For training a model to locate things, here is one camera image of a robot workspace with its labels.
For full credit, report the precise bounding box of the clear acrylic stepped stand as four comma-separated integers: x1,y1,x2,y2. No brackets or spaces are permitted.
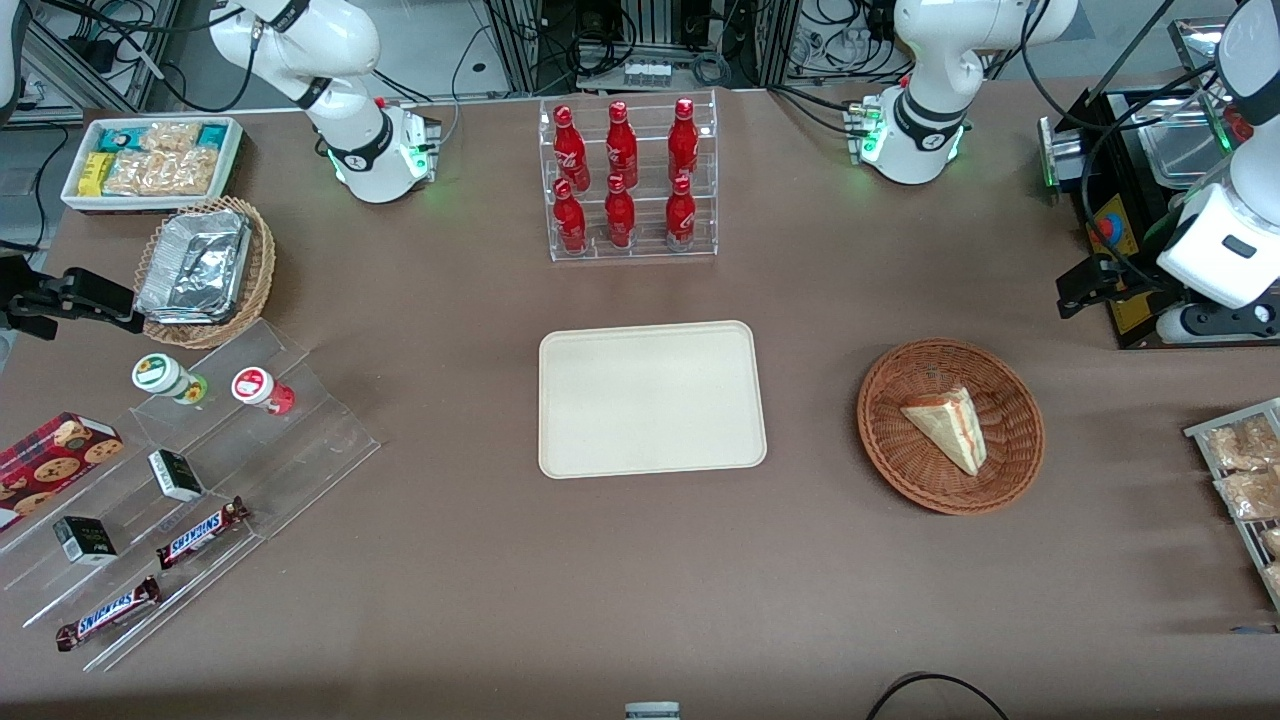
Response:
0,320,381,671

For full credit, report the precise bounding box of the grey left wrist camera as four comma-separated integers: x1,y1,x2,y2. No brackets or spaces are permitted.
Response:
1157,300,1280,346

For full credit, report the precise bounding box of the red plaid cookie box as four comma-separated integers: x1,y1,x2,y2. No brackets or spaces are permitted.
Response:
0,412,124,531

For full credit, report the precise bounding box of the red cola bottle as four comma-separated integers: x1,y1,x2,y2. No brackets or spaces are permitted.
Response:
605,101,639,188
604,174,637,249
553,105,591,191
668,98,700,183
665,175,697,251
553,179,588,253

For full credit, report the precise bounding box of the aluminium foil tray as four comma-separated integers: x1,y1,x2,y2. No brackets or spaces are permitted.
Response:
137,210,251,324

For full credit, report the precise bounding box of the round brown wicker basket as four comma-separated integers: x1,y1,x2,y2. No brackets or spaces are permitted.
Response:
857,339,1045,515

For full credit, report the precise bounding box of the green lid white cup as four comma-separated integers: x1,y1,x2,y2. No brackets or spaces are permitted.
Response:
132,354,208,405

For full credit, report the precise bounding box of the Snickers chocolate bar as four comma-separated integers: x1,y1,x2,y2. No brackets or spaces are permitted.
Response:
157,497,249,569
56,577,161,651

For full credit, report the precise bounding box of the triangular sandwich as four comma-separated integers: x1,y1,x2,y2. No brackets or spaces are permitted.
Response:
900,386,988,477

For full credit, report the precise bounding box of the tray of packed snacks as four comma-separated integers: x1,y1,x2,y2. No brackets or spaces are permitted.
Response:
1185,398,1280,611

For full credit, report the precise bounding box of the cream plastic serving tray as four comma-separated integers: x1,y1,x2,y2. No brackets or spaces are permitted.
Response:
539,321,767,479

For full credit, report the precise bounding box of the small black box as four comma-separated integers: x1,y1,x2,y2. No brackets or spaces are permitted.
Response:
53,516,118,566
148,450,204,501

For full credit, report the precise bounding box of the large clear cracker bag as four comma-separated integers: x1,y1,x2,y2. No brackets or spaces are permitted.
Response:
105,150,216,196

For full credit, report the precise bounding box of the black yellow-panel food warmer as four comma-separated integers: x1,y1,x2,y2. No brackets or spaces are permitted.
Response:
1040,15,1280,349

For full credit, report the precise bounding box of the white rectangular snack bin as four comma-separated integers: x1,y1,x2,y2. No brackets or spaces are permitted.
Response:
62,117,244,214

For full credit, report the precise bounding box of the steel pan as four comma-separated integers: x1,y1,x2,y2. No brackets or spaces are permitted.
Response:
1140,110,1229,188

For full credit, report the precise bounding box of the clear acrylic bottle rack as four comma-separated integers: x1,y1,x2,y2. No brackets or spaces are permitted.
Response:
540,90,718,263

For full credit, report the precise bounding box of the red lid white cup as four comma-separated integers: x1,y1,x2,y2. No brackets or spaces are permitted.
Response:
232,367,295,416

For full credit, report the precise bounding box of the silver metal box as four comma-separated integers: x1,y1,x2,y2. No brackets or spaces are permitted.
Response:
1038,115,1091,196

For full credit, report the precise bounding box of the tan oval wicker basket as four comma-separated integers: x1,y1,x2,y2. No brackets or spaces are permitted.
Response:
135,197,276,349

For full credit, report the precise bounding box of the small clear cracker bag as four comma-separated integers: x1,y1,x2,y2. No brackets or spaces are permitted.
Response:
140,122,201,153

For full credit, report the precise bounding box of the black floor cable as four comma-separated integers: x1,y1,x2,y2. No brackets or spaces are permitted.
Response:
865,672,1011,720

